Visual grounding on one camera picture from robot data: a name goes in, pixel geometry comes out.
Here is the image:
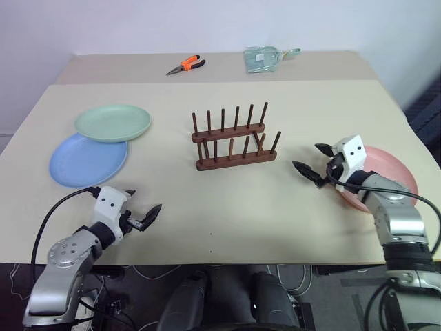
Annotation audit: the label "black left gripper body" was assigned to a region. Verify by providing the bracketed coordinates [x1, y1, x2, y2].
[118, 206, 145, 234]

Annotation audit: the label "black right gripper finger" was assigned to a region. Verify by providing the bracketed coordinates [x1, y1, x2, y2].
[314, 142, 335, 157]
[291, 160, 320, 184]

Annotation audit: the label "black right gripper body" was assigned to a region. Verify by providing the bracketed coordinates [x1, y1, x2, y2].
[314, 152, 346, 189]

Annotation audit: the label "wooden dish rack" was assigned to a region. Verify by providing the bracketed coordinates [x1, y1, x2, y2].
[190, 101, 282, 172]

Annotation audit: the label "red plastic plate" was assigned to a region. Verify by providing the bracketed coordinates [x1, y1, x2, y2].
[339, 144, 420, 214]

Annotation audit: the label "blue plastic plate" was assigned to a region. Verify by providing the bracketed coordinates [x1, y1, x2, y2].
[48, 132, 130, 188]

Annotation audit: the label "green plastic plate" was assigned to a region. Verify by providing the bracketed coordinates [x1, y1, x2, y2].
[74, 103, 153, 144]

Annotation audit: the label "dark rounded shape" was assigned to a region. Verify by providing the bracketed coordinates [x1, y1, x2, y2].
[250, 271, 301, 331]
[157, 271, 212, 331]

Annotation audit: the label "dark ribbed object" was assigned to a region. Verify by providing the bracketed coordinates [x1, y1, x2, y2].
[402, 77, 441, 146]

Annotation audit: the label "pale green packaged dustpan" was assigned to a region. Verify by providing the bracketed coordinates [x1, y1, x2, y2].
[243, 46, 304, 74]

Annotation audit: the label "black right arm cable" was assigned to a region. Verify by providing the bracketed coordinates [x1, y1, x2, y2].
[325, 161, 441, 258]

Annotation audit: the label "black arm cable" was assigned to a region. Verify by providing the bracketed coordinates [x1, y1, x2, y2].
[30, 186, 101, 277]
[325, 161, 441, 258]

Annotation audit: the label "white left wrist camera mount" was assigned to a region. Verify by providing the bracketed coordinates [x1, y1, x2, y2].
[93, 186, 131, 245]

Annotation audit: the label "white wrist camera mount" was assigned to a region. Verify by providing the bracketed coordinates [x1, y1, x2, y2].
[93, 186, 131, 245]
[331, 134, 367, 192]

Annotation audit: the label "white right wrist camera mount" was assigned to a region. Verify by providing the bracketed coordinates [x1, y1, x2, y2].
[331, 134, 367, 192]

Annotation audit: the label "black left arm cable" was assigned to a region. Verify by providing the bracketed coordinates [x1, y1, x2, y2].
[30, 186, 101, 277]

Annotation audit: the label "orange handled pliers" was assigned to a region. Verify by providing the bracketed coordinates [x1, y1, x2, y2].
[165, 54, 207, 77]

